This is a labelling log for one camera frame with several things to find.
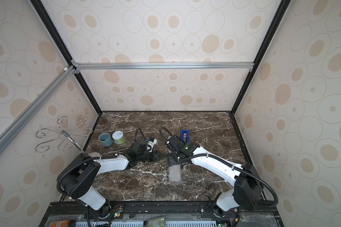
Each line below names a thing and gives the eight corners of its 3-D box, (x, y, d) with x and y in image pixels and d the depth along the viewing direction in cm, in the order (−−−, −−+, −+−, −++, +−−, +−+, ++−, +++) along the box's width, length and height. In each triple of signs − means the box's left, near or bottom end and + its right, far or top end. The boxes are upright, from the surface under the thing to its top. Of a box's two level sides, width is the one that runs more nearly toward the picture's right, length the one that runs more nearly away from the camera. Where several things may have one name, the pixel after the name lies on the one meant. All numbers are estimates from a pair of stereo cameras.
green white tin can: (114, 143, 103) (110, 138, 97) (116, 136, 107) (113, 130, 102) (124, 143, 103) (121, 138, 97) (126, 136, 107) (123, 130, 102)
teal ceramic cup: (100, 146, 101) (96, 141, 95) (104, 138, 105) (100, 132, 99) (112, 146, 101) (108, 141, 95) (114, 138, 105) (111, 132, 99)
